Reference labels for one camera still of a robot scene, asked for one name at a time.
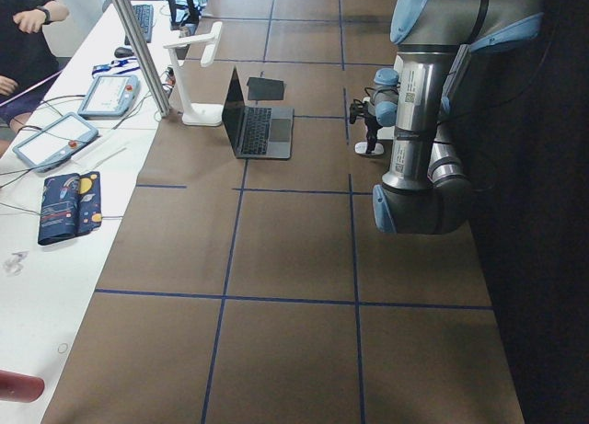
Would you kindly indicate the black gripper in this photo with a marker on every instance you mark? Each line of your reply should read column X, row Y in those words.
column 371, row 131

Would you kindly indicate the grey laptop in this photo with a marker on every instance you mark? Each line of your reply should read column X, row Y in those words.
column 256, row 132

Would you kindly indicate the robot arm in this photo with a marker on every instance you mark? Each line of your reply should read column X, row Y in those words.
column 425, row 190

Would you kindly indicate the black desk mouse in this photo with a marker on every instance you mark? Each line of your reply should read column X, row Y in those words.
column 123, row 52

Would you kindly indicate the black keyboard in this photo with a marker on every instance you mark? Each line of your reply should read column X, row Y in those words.
column 144, row 15

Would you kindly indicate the far teach pendant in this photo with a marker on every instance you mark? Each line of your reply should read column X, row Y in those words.
column 109, row 96

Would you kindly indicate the teach pendant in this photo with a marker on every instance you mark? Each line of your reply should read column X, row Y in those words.
column 109, row 96
column 56, row 143

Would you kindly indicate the near teach pendant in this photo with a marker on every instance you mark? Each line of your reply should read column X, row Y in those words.
column 56, row 143

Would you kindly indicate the white side table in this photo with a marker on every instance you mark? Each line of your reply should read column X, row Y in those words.
column 45, row 290

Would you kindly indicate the seated person in black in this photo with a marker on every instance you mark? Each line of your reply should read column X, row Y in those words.
column 28, row 66

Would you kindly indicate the red cylinder object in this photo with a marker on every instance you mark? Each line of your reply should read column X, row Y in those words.
column 19, row 387

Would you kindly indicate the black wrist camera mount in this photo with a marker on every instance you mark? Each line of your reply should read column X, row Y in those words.
column 357, row 110

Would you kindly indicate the aluminium frame post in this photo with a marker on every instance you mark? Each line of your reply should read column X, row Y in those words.
column 133, row 31

